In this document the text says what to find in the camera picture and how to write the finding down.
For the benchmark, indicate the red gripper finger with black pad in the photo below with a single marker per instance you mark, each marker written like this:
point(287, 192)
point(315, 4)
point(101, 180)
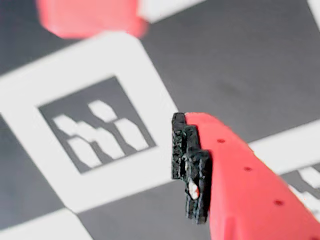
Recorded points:
point(237, 187)

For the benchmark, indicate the red cube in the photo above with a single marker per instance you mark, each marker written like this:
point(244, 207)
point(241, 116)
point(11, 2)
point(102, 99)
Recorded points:
point(87, 17)

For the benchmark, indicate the black white marker mat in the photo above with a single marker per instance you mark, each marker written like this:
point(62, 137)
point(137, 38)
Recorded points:
point(225, 75)

